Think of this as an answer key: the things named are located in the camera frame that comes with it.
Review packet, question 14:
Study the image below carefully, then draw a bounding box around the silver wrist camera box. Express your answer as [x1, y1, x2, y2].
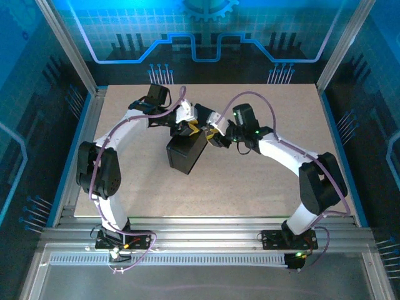
[174, 98, 197, 124]
[207, 111, 229, 136]

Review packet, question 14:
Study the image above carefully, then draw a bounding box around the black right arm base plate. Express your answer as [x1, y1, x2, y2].
[261, 229, 319, 251]

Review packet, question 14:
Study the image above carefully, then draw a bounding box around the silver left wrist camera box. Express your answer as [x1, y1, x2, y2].
[174, 98, 197, 124]

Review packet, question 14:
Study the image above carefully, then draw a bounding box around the large black box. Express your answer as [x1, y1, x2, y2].
[165, 102, 217, 176]

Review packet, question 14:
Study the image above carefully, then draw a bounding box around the grey metal front plate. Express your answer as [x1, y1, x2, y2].
[18, 243, 396, 300]

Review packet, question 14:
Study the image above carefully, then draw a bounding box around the aluminium side frame rail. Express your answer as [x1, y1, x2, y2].
[51, 87, 109, 228]

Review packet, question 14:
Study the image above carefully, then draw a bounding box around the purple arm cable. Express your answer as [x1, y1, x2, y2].
[217, 91, 351, 273]
[88, 85, 188, 275]

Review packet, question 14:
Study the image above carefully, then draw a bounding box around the aluminium frame post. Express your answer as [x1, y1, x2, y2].
[316, 0, 378, 92]
[34, 0, 99, 94]

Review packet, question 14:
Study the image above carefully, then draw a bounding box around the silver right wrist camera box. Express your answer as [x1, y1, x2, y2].
[207, 111, 229, 136]

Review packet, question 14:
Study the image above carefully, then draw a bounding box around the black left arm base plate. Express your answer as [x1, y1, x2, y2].
[94, 229, 154, 251]

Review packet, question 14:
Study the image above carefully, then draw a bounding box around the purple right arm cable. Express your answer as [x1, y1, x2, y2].
[217, 91, 351, 273]

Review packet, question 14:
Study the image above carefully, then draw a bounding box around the slotted grey cable duct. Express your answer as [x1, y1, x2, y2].
[48, 252, 289, 267]

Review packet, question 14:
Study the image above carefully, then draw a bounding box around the black controller board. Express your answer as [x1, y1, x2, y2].
[283, 251, 314, 274]

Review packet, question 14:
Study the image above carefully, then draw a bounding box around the aluminium front frame rail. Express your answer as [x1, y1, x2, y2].
[39, 216, 376, 251]

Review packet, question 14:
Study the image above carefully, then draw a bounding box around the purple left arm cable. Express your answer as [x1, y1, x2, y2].
[88, 85, 188, 275]

